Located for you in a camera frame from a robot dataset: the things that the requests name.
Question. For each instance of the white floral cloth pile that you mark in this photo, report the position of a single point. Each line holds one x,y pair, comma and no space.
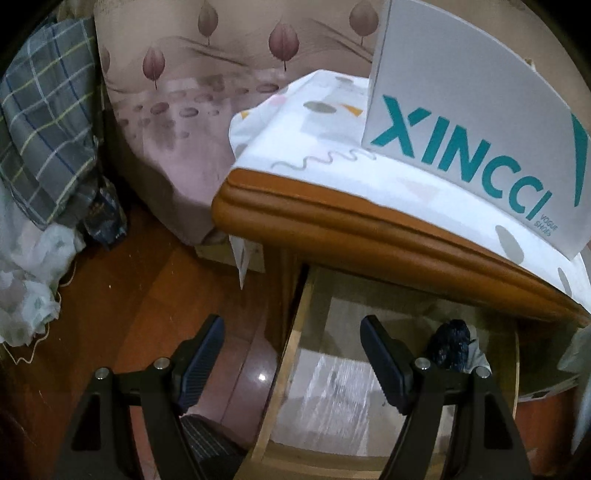
27,277

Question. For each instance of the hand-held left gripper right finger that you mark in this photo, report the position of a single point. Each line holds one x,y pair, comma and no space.
388,364

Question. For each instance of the white cloth with pastel shapes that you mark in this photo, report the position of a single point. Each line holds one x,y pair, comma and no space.
323,138

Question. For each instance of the wooden nightstand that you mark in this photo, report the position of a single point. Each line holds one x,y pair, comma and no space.
369,221

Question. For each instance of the wooden drawer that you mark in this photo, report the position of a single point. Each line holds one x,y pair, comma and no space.
279,369

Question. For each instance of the dark blue patterned bag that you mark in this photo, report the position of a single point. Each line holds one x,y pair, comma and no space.
104,217

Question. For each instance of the white shoe box teal print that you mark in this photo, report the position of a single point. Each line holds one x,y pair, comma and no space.
461,92

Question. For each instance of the leaf-print beige fabric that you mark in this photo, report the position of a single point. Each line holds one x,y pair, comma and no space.
184,138

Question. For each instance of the grey plaid cloth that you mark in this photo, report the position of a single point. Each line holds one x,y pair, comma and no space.
46,138

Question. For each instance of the white paper drawer liner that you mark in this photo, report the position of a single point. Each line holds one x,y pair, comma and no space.
332,397

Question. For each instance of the dark blue underwear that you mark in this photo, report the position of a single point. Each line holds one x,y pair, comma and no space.
450,346

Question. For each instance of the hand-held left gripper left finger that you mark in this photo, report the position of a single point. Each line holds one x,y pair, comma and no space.
201,364

